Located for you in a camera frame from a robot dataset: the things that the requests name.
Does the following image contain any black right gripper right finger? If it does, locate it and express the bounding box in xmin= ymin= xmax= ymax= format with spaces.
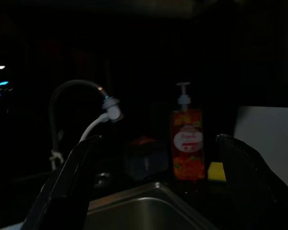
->
xmin=215 ymin=133 xmax=288 ymax=230

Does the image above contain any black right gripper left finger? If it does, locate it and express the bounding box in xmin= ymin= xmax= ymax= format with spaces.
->
xmin=21 ymin=134 xmax=103 ymax=230

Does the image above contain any grey kitchen faucet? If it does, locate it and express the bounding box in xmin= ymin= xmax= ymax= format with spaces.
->
xmin=47 ymin=79 xmax=123 ymax=171

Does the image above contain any yellow sponge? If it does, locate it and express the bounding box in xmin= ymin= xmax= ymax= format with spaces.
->
xmin=207 ymin=161 xmax=227 ymax=182

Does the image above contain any white cutting board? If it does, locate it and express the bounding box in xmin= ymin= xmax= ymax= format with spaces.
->
xmin=232 ymin=105 xmax=288 ymax=190

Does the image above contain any red pump soap bottle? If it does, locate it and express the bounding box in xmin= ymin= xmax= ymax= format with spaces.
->
xmin=169 ymin=81 xmax=206 ymax=182

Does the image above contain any stainless steel sink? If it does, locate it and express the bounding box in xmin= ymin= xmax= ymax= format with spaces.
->
xmin=85 ymin=181 xmax=218 ymax=230

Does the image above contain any clear plastic container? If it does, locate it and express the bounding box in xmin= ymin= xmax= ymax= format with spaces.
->
xmin=123 ymin=137 xmax=169 ymax=181

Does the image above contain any white flexible hose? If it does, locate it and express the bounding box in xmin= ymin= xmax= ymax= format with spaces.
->
xmin=78 ymin=112 xmax=109 ymax=145

